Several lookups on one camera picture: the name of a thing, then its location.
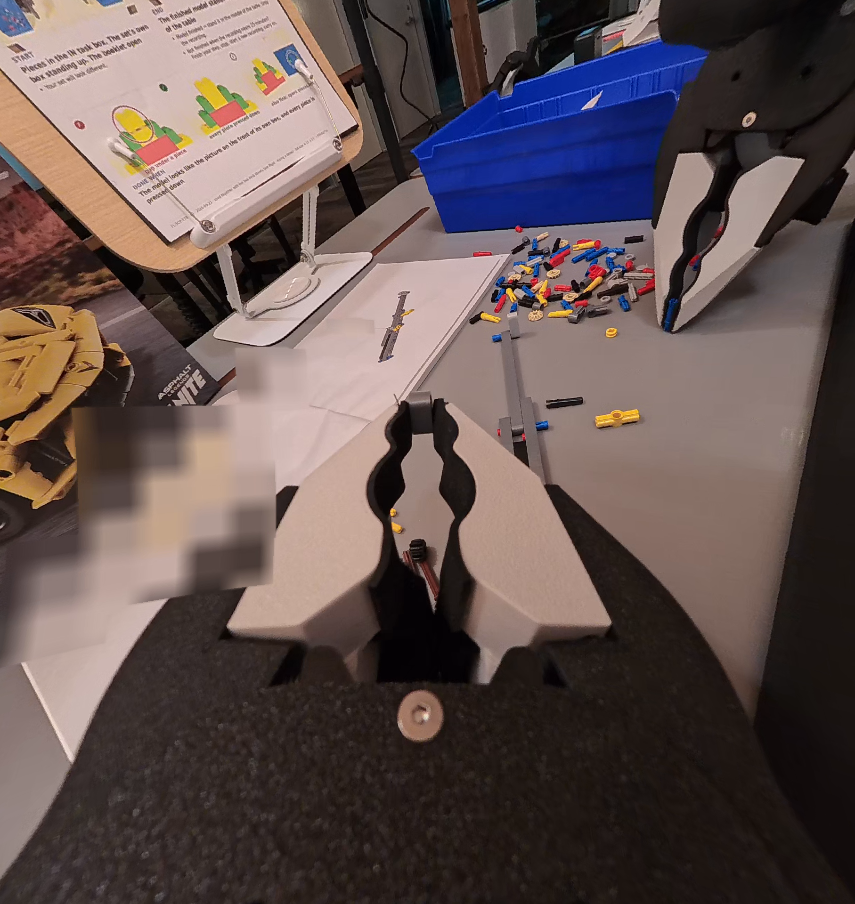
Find blue plastic bin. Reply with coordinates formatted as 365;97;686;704
411;39;711;234

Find grey and black lego beam assembly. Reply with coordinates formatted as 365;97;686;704
492;311;550;488

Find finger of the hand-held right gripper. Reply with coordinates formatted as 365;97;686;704
669;155;806;334
652;150;733;329

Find dark dotted surface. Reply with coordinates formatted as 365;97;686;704
754;203;855;904

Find lego instruction booklet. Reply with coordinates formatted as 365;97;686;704
21;254;513;764

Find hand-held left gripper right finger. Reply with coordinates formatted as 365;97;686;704
433;399;612;682

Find pile of mixed small lego pieces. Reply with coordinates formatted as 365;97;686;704
468;226;658;328

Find wooden post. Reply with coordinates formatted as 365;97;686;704
447;0;489;108

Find lego box with yellow car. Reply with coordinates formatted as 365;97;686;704
0;130;221;658

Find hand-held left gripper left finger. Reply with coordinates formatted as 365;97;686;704
227;404;408;682

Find printed instruction sheet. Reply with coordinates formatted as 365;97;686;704
0;0;345;246

